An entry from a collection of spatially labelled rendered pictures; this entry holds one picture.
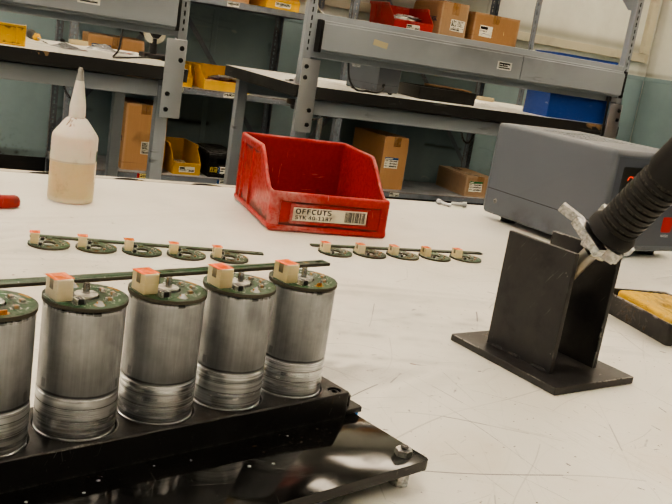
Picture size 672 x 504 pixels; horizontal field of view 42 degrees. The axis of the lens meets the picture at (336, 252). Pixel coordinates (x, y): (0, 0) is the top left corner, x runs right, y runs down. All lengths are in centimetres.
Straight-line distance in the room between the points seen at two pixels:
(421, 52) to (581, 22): 327
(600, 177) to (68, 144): 44
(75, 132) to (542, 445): 43
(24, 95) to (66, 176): 409
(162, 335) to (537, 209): 60
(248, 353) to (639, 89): 636
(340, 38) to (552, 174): 209
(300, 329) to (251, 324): 2
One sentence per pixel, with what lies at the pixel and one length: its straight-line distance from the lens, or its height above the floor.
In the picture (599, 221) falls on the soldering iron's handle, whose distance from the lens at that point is 44.
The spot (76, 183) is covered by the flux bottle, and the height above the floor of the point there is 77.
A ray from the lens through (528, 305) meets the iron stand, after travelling 46.
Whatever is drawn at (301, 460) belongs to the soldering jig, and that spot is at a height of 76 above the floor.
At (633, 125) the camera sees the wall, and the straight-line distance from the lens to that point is 664.
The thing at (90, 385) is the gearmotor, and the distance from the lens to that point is 27.
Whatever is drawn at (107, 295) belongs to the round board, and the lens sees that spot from 27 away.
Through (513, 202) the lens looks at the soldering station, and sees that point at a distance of 86.
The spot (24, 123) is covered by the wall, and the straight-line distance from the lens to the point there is 478.
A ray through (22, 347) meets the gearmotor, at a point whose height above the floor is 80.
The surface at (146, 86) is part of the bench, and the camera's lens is 274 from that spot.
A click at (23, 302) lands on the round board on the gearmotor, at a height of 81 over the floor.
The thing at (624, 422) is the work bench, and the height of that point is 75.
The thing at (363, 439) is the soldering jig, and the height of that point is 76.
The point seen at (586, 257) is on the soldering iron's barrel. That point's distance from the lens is 45.
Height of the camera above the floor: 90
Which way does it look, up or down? 13 degrees down
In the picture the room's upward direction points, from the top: 9 degrees clockwise
